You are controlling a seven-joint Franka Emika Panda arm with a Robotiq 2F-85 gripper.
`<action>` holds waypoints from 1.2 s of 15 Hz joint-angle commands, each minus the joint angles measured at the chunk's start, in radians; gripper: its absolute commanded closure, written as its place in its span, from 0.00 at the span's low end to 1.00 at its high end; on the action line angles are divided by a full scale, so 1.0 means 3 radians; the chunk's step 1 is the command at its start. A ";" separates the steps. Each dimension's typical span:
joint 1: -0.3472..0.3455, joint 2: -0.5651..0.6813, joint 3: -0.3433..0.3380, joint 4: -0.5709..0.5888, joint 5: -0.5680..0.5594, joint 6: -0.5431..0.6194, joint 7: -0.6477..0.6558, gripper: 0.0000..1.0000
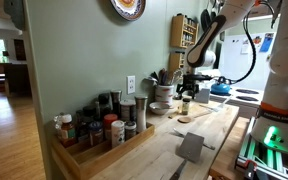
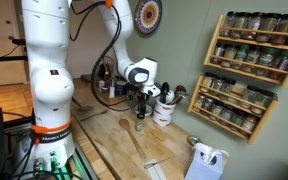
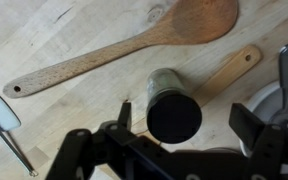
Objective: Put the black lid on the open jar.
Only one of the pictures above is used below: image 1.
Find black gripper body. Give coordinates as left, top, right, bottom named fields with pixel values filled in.
left=180, top=80, right=201, bottom=92

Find small open glass jar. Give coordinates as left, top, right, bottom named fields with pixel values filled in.
left=181, top=100, right=191, bottom=116

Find short jar black lid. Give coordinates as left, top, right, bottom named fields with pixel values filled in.
left=124, top=120, right=138, bottom=141

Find spice jar red cap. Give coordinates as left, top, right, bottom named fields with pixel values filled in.
left=102, top=113, right=119, bottom=141

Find spice jar blue lid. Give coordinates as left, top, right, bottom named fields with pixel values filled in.
left=88, top=121, right=105, bottom=148

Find pale blue paper carton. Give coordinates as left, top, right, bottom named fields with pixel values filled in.
left=195, top=87, right=211, bottom=105

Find white crock red peppers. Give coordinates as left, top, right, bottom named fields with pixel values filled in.
left=154, top=84, right=175, bottom=105

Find steel whisk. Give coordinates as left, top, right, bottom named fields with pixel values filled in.
left=168, top=68, right=185, bottom=86

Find small white bowl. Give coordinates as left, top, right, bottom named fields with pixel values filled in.
left=149, top=101, right=174, bottom=116

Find blue kettle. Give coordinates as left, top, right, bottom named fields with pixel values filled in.
left=210, top=76, right=232, bottom=97

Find long wooden spoon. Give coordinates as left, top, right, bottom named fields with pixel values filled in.
left=168, top=110, right=212, bottom=125

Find short wooden spice rack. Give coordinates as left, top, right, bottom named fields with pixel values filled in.
left=167, top=51, right=187, bottom=75

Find metal ladle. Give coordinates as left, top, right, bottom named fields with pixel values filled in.
left=143, top=75, right=159, bottom=85

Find steel pepper mill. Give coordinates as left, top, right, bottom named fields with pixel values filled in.
left=134, top=95, right=149, bottom=134

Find white fridge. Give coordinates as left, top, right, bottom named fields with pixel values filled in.
left=221, top=31, right=279, bottom=92

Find white stove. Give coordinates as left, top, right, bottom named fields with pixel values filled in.
left=209, top=84, right=267, bottom=118

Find metal turner spatula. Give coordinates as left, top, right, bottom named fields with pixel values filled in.
left=168, top=131, right=205, bottom=180

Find tall wooden spice rack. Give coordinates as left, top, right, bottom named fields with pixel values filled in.
left=169, top=13, right=200, bottom=50

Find dark tall grinder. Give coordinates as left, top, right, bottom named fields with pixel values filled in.
left=110, top=89, right=123, bottom=118

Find black hanging pan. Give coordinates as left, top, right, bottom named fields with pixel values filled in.
left=200, top=7, right=213, bottom=33

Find white paper sheet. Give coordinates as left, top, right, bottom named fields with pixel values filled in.
left=240, top=37, right=254, bottom=55

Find white spice shaker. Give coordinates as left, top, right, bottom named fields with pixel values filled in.
left=110, top=119, right=126, bottom=149

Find black tall bottle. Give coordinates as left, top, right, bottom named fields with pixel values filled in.
left=97, top=92, right=112, bottom=116

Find blue paper sheet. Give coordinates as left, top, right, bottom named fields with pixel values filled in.
left=259, top=32, right=275, bottom=53

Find dark glass bottle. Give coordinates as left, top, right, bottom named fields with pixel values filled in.
left=75, top=109, right=91, bottom=142

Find wooden spice tray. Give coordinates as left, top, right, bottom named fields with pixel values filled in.
left=49, top=121, right=156, bottom=180

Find sauce bottle white cap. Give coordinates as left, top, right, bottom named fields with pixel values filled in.
left=58, top=113, right=77, bottom=148

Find white wall outlet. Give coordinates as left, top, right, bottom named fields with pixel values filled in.
left=126, top=75, right=137, bottom=95

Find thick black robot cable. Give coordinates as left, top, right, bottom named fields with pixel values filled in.
left=230, top=0, right=276, bottom=85

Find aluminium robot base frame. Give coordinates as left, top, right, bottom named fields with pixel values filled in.
left=234, top=116, right=288, bottom=180

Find decorative painted wall plate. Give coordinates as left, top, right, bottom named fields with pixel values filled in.
left=109, top=0, right=147, bottom=22

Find dark picture frame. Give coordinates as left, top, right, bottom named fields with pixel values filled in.
left=13, top=38, right=27, bottom=62

